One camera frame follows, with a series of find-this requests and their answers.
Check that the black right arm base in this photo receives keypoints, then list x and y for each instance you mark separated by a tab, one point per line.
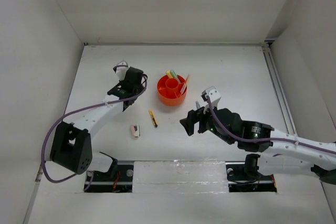
244	177

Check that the aluminium side rail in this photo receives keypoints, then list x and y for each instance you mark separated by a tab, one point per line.
280	95

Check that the green pastel highlighter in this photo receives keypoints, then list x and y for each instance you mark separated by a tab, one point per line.
174	75

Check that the thick yellow highlighter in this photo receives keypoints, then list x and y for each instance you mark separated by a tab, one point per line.
169	74

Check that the blue grey marker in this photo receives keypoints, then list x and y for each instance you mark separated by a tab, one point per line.
197	105

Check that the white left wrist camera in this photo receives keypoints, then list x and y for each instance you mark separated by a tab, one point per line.
120	69

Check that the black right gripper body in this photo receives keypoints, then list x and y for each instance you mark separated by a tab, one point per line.
206	123

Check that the orange round divided container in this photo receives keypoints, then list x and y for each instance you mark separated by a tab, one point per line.
169	90

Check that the yellow black utility knife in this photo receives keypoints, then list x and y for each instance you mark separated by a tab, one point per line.
155	124

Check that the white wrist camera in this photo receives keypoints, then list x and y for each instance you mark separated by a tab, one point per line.
120	69
210	96

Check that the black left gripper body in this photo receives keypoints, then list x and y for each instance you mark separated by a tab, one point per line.
138	89

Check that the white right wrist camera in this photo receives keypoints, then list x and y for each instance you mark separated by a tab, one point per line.
210	96

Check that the pink pen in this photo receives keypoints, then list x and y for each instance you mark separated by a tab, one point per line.
186	83

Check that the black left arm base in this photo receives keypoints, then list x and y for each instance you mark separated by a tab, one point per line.
112	176

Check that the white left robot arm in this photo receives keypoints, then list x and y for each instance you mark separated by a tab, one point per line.
72	143

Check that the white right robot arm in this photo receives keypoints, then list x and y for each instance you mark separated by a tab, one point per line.
270	151

